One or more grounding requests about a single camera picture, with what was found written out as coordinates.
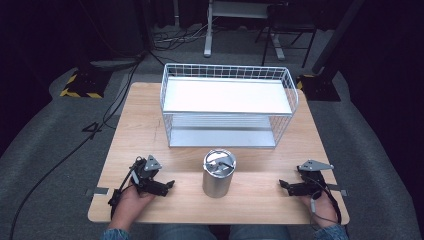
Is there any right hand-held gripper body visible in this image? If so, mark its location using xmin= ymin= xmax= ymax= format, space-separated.
xmin=288 ymin=158 xmax=335 ymax=198

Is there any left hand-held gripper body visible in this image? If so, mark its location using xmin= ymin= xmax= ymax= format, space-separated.
xmin=130 ymin=154 xmax=169 ymax=197

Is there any silver metal canister with lid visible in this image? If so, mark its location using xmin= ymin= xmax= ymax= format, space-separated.
xmin=201 ymin=148 xmax=238 ymax=199

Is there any white wire shelf rack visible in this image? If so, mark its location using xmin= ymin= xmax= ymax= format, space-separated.
xmin=159 ymin=62 xmax=300 ymax=149

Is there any person's right hand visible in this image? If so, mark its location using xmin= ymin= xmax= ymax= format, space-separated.
xmin=300 ymin=190 xmax=340 ymax=230

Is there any person's left hand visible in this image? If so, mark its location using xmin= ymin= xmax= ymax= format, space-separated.
xmin=111 ymin=183 xmax=157 ymax=232

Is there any grey tape strip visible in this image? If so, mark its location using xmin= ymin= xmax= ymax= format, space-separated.
xmin=85 ymin=186 xmax=110 ymax=197
xmin=325 ymin=183 xmax=349 ymax=197

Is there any person's left leg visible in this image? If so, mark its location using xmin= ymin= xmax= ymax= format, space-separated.
xmin=150 ymin=223 xmax=212 ymax=240

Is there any person's leg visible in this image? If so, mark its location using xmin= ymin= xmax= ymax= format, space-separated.
xmin=150 ymin=223 xmax=212 ymax=240
xmin=229 ymin=224 xmax=292 ymax=240

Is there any person's right leg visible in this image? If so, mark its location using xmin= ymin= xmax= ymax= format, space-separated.
xmin=229 ymin=224 xmax=292 ymax=240

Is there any black stand base striped tape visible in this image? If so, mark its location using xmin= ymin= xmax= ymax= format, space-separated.
xmin=295 ymin=73 xmax=342 ymax=103
xmin=59 ymin=67 xmax=113 ymax=100

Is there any dark slanted stand pole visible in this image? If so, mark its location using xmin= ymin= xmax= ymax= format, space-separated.
xmin=310 ymin=0 xmax=367 ymax=76

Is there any black metal chair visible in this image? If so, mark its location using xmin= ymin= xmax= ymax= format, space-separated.
xmin=254 ymin=2 xmax=318 ymax=69

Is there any long black floor cable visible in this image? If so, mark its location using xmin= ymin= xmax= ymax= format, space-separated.
xmin=8 ymin=53 xmax=144 ymax=240

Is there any bundle of floor cables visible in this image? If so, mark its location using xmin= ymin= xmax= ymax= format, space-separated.
xmin=151 ymin=18 xmax=221 ymax=53

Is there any white desk frame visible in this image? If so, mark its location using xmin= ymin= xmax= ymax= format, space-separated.
xmin=203 ymin=0 xmax=287 ymax=62

